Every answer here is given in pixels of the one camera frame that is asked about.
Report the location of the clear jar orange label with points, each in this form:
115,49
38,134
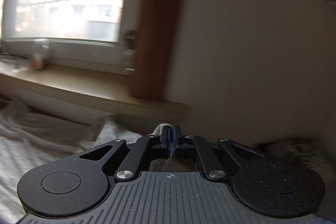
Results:
40,54

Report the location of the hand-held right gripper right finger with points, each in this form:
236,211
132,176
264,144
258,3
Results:
177,141

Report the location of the wooden window casing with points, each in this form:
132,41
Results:
157,24

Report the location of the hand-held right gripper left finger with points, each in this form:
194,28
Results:
164,141

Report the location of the beige window sill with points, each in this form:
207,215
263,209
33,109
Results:
92,90

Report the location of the white patterned garment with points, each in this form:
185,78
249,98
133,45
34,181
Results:
39,145

